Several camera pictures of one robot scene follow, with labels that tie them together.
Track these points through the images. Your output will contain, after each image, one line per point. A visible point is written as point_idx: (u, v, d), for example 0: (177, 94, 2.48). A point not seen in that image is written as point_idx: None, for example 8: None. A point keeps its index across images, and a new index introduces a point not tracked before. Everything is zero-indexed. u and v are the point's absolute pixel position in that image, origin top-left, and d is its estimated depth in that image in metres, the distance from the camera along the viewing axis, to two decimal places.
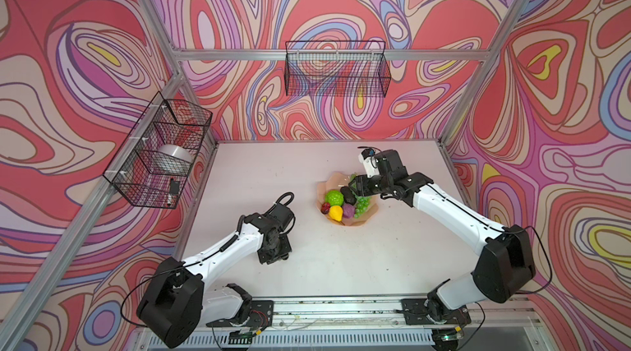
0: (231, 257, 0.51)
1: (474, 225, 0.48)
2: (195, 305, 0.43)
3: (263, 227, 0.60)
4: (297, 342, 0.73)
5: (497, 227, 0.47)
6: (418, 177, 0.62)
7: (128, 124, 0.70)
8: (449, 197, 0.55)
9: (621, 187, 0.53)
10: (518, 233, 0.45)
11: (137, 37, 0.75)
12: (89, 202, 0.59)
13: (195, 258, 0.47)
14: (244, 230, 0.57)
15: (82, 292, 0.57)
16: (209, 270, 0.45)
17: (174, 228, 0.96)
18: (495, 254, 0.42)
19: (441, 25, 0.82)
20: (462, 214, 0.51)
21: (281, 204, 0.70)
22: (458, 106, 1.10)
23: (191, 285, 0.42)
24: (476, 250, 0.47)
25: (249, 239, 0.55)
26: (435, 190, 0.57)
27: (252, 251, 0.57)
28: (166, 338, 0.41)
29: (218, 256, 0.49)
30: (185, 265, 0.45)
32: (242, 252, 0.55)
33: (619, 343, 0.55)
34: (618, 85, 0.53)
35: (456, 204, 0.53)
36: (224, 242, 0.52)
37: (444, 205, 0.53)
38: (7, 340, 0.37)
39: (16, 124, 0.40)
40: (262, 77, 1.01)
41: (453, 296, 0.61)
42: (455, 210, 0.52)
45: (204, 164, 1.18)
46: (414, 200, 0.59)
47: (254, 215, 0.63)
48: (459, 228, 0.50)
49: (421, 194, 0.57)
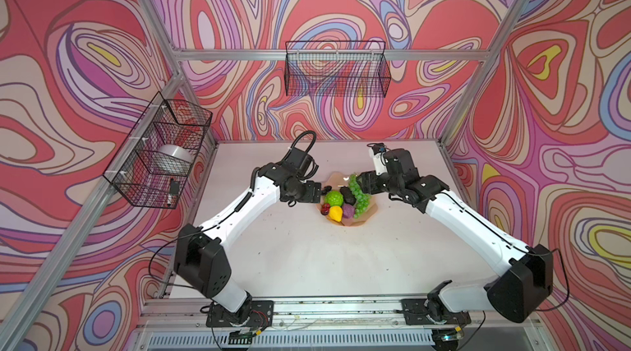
0: (246, 216, 0.50)
1: (496, 243, 0.45)
2: (225, 260, 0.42)
3: (278, 179, 0.56)
4: (297, 342, 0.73)
5: (521, 247, 0.44)
6: (432, 182, 0.57)
7: (128, 124, 0.70)
8: (468, 209, 0.51)
9: (621, 187, 0.53)
10: (544, 257, 0.42)
11: (137, 37, 0.75)
12: (89, 202, 0.59)
13: (212, 223, 0.47)
14: (259, 185, 0.55)
15: (82, 292, 0.57)
16: (226, 233, 0.46)
17: (174, 228, 0.96)
18: (519, 277, 0.40)
19: (440, 25, 0.83)
20: (481, 229, 0.47)
21: (296, 151, 0.64)
22: (458, 106, 1.10)
23: (211, 250, 0.42)
24: (495, 268, 0.45)
25: (264, 194, 0.53)
26: (453, 199, 0.53)
27: (272, 202, 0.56)
28: (203, 290, 0.44)
29: (235, 215, 0.49)
30: (203, 230, 0.45)
32: (261, 206, 0.54)
33: (618, 343, 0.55)
34: (618, 86, 0.53)
35: (475, 217, 0.49)
36: (240, 201, 0.51)
37: (463, 218, 0.49)
38: (6, 340, 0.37)
39: (17, 125, 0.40)
40: (262, 77, 1.01)
41: (455, 298, 0.61)
42: (475, 223, 0.48)
45: (204, 164, 1.18)
46: (427, 207, 0.55)
47: (268, 167, 0.59)
48: (479, 243, 0.47)
49: (437, 203, 0.53)
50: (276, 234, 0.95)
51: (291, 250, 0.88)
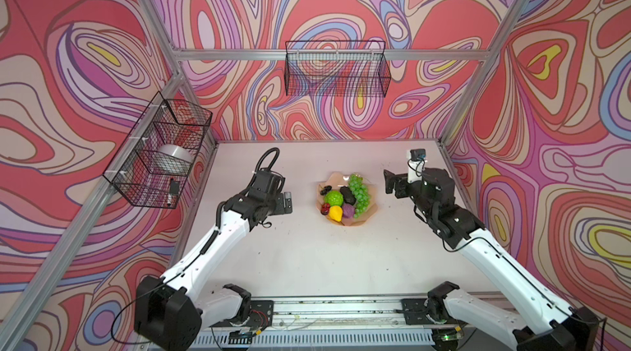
0: (214, 257, 0.47)
1: (536, 300, 0.42)
2: (193, 311, 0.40)
3: (245, 212, 0.55)
4: (297, 342, 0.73)
5: (564, 307, 0.41)
6: (467, 218, 0.54)
7: (128, 124, 0.70)
8: (504, 252, 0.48)
9: (621, 187, 0.53)
10: (590, 325, 0.39)
11: (137, 37, 0.75)
12: (89, 202, 0.59)
13: (175, 270, 0.44)
14: (226, 221, 0.53)
15: (82, 292, 0.57)
16: (192, 279, 0.43)
17: (174, 228, 0.96)
18: (559, 343, 0.37)
19: (440, 25, 0.83)
20: (519, 281, 0.44)
21: (260, 174, 0.61)
22: (458, 106, 1.10)
23: (176, 302, 0.39)
24: (531, 325, 0.42)
25: (232, 230, 0.51)
26: (487, 240, 0.50)
27: (242, 237, 0.54)
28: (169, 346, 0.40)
29: (200, 260, 0.45)
30: (166, 281, 0.42)
32: (231, 242, 0.51)
33: (618, 343, 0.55)
34: (617, 85, 0.53)
35: (511, 263, 0.47)
36: (205, 243, 0.48)
37: (499, 266, 0.46)
38: (6, 340, 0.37)
39: (18, 125, 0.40)
40: (262, 77, 1.01)
41: (463, 307, 0.60)
42: (513, 274, 0.45)
45: (204, 164, 1.18)
46: (457, 244, 0.53)
47: (234, 200, 0.58)
48: (518, 297, 0.44)
49: (472, 245, 0.50)
50: (276, 234, 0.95)
51: (292, 250, 0.88)
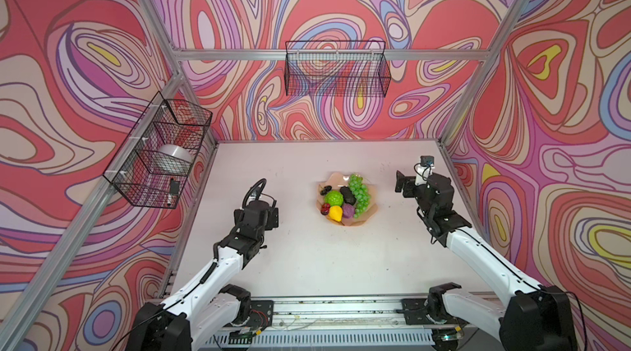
0: (211, 288, 0.49)
1: (506, 275, 0.46)
2: (189, 339, 0.42)
3: (240, 248, 0.59)
4: (297, 342, 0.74)
5: (531, 282, 0.44)
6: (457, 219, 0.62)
7: (128, 124, 0.70)
8: (484, 243, 0.54)
9: (621, 187, 0.53)
10: (556, 297, 0.41)
11: (137, 37, 0.75)
12: (89, 202, 0.59)
13: (176, 297, 0.45)
14: (223, 256, 0.56)
15: (82, 292, 0.57)
16: (191, 306, 0.44)
17: (174, 228, 0.96)
18: (522, 307, 0.40)
19: (440, 25, 0.83)
20: (494, 261, 0.49)
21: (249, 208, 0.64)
22: (458, 106, 1.10)
23: (176, 326, 0.40)
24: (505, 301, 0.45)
25: (228, 263, 0.55)
26: (471, 233, 0.57)
27: (237, 273, 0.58)
28: None
29: (199, 288, 0.48)
30: (166, 307, 0.43)
32: (226, 275, 0.54)
33: (618, 343, 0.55)
34: (618, 85, 0.53)
35: (490, 251, 0.52)
36: (204, 274, 0.51)
37: (479, 251, 0.52)
38: (7, 340, 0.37)
39: (18, 125, 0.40)
40: (262, 77, 1.01)
41: (461, 304, 0.59)
42: (489, 257, 0.50)
45: (204, 164, 1.18)
46: (447, 241, 0.60)
47: (230, 238, 0.62)
48: (492, 276, 0.48)
49: (456, 237, 0.57)
50: (276, 234, 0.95)
51: (291, 250, 0.88)
